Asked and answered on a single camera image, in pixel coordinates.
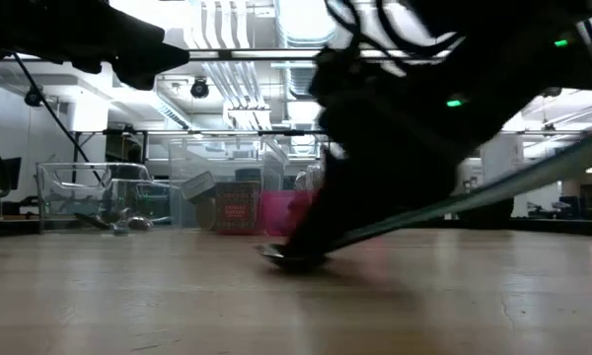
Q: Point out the pink plastic bin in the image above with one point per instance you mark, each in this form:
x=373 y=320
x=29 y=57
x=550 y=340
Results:
x=276 y=212

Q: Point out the small black monitor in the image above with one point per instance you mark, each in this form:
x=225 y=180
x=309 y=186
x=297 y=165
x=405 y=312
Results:
x=12 y=172

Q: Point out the black ceiling spotlight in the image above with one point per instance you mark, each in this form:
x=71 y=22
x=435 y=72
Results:
x=33 y=96
x=199 y=89

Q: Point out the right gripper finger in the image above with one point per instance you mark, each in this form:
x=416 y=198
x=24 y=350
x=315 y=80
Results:
x=333 y=172
x=316 y=227

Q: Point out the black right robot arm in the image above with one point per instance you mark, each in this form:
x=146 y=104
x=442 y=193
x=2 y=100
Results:
x=498 y=59

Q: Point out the black object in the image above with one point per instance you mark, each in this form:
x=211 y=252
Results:
x=94 y=222

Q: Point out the silver ventilation duct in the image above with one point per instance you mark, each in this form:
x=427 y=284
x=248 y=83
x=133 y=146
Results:
x=306 y=24

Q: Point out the clear plastic bin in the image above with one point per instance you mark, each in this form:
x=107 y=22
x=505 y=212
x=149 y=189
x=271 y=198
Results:
x=227 y=158

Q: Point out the red rectangular tin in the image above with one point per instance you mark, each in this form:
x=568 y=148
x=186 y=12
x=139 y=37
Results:
x=237 y=207

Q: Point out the white pillar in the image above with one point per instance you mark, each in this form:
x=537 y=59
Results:
x=498 y=158

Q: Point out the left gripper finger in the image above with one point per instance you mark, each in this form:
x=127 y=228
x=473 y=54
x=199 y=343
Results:
x=86 y=66
x=148 y=61

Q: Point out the clear plastic tray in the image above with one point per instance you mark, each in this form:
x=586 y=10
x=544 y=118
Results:
x=69 y=182

